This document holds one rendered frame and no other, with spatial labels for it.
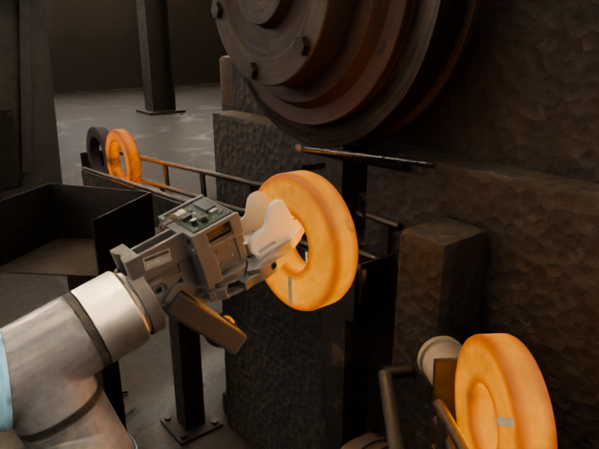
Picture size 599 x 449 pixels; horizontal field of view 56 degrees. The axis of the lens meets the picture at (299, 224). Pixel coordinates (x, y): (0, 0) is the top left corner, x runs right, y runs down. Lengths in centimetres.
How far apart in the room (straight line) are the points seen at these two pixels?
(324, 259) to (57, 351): 27
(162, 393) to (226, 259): 131
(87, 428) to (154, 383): 137
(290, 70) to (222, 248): 31
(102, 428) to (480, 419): 36
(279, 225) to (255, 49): 34
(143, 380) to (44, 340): 141
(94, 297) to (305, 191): 23
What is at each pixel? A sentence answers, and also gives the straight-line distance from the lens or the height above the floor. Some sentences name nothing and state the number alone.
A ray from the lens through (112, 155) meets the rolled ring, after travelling 177.
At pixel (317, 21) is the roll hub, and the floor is 106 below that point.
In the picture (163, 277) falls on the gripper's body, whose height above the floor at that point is 83.
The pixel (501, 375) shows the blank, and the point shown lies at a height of 77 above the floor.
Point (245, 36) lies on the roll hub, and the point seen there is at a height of 104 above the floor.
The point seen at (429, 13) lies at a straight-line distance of 72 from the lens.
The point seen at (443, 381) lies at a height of 69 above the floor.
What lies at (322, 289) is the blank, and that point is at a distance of 60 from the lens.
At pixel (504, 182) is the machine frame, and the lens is 78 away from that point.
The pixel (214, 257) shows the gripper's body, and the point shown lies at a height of 85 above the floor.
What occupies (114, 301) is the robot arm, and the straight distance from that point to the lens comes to 52.
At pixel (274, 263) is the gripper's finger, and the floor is 83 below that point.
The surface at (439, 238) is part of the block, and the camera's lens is 74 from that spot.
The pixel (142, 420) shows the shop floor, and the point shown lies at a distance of 176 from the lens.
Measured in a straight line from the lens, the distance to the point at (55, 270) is 122.
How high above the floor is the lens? 105
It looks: 19 degrees down
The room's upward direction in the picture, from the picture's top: straight up
